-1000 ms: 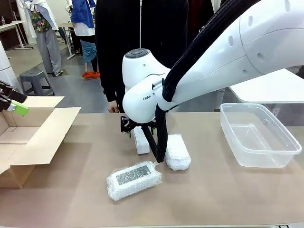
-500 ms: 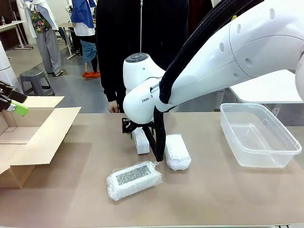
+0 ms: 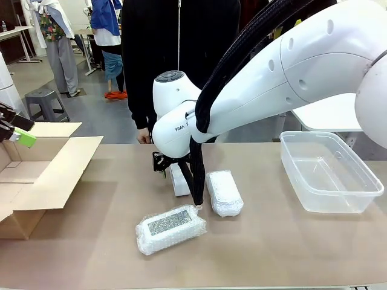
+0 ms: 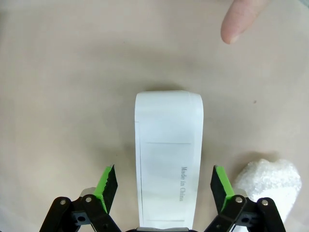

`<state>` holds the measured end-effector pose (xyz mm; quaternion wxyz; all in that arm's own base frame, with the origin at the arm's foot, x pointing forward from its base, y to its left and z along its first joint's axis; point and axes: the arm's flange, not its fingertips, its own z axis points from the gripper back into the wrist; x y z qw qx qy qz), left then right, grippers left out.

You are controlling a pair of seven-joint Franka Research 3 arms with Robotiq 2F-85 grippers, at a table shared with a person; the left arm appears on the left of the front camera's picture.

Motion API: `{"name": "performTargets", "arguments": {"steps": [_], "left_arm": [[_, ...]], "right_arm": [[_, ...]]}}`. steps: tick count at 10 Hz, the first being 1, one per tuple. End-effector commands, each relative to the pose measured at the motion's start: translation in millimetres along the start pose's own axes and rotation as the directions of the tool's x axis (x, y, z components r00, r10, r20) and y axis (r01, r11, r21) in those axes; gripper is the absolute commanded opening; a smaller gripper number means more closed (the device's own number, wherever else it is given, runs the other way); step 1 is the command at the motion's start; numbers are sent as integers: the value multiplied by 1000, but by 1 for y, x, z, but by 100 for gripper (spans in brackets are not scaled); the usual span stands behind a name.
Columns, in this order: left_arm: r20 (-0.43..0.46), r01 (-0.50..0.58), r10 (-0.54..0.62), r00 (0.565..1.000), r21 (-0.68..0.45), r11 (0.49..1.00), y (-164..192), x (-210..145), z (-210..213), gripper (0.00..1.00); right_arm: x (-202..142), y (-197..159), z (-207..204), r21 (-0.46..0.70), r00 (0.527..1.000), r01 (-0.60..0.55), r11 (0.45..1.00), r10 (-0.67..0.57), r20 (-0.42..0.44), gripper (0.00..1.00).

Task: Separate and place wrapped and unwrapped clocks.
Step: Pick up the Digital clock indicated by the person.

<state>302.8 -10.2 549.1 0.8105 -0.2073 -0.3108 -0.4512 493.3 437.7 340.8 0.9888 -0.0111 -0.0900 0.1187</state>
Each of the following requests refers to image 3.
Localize person in black hoodie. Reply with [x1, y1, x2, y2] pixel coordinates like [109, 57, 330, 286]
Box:
[120, 0, 242, 145]

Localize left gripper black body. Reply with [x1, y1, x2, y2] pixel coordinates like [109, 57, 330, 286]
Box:
[0, 101, 16, 143]

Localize open cardboard box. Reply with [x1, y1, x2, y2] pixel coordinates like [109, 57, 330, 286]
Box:
[0, 121, 105, 240]

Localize person's right hand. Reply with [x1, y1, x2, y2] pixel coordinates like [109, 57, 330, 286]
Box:
[136, 127, 151, 144]

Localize grey plastic stool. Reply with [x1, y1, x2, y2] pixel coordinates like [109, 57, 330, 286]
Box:
[24, 89, 71, 123]

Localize clear plastic container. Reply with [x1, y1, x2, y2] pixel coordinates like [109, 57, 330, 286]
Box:
[279, 130, 385, 214]

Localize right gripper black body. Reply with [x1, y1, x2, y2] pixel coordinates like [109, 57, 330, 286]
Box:
[152, 151, 179, 166]

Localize bubble-wrapped clock grey face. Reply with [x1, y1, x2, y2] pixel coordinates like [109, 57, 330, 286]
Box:
[135, 204, 207, 256]

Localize white-legged desk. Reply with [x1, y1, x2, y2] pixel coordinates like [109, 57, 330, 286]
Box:
[0, 25, 43, 65]

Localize person in floral shirt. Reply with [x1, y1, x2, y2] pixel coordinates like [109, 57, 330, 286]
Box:
[20, 0, 82, 98]

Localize wooden-top table white legs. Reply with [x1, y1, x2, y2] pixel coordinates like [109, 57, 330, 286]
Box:
[74, 28, 98, 76]

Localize unwrapped white clock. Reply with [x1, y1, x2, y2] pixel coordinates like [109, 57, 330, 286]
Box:
[169, 164, 192, 198]

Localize person in blue jacket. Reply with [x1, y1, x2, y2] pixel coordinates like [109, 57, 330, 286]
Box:
[89, 0, 128, 100]

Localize person's right forearm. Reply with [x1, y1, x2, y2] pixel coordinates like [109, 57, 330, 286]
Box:
[128, 69, 154, 131]

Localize black braided cable sleeve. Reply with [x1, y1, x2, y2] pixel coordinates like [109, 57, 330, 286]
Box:
[178, 0, 307, 211]

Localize plain bubble-wrapped clock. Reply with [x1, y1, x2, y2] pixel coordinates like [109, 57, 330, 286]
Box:
[206, 170, 244, 218]

